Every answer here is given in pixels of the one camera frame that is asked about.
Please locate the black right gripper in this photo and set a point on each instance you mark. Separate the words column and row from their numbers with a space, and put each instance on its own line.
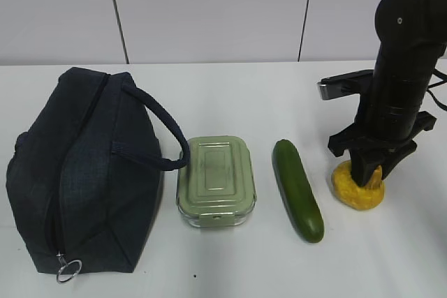
column 364, row 160

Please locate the yellow squash toy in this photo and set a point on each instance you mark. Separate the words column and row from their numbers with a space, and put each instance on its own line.
column 358, row 197

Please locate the green cucumber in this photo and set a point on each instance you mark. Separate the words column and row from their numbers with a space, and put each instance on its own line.
column 296, row 192

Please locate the green lid glass lunchbox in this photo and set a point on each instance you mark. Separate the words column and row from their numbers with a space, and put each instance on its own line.
column 216, row 189

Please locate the dark blue fabric bag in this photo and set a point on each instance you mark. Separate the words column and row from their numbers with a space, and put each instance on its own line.
column 85, row 181

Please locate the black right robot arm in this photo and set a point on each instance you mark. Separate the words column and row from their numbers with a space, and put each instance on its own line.
column 413, row 38

